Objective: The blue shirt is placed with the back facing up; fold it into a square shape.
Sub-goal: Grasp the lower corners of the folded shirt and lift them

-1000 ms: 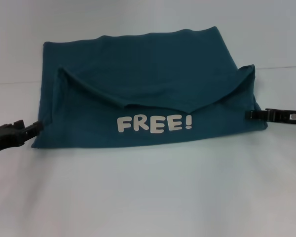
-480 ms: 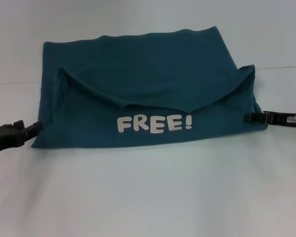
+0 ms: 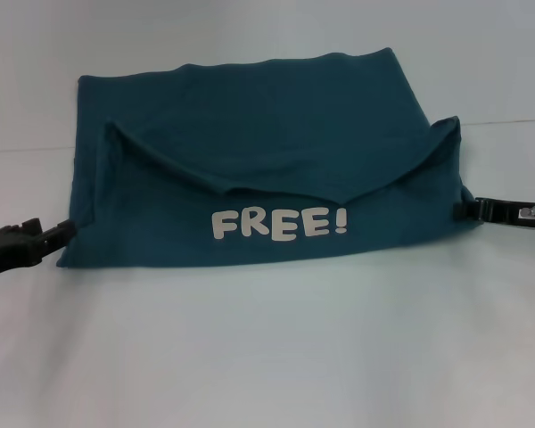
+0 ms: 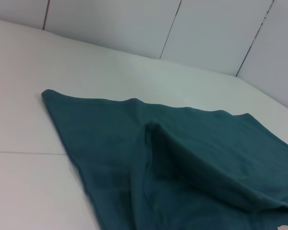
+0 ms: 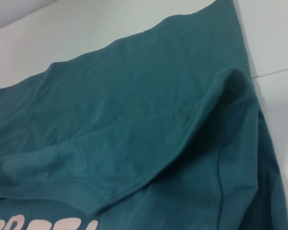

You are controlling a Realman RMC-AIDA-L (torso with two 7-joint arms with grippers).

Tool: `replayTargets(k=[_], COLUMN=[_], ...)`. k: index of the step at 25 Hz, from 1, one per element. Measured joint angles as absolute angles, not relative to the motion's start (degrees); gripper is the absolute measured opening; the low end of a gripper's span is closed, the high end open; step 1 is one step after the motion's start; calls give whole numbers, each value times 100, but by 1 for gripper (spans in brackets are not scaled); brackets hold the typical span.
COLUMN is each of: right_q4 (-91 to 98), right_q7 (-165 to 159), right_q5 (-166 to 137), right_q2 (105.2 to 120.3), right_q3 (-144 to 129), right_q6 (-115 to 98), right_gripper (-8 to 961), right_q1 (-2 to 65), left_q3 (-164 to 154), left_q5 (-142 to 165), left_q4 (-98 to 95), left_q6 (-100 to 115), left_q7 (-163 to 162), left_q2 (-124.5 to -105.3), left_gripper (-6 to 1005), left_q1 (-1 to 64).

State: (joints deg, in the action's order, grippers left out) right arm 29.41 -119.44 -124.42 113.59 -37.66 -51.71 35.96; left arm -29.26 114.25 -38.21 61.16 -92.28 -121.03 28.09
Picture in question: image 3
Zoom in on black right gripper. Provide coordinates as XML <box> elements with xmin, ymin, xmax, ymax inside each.
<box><xmin>453</xmin><ymin>198</ymin><xmax>535</xmax><ymax>232</ymax></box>

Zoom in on teal blue t-shirt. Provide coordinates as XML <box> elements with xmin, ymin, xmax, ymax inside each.
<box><xmin>55</xmin><ymin>46</ymin><xmax>485</xmax><ymax>271</ymax></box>

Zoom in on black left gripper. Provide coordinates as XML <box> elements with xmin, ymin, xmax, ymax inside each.
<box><xmin>0</xmin><ymin>217</ymin><xmax>78</xmax><ymax>283</ymax></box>

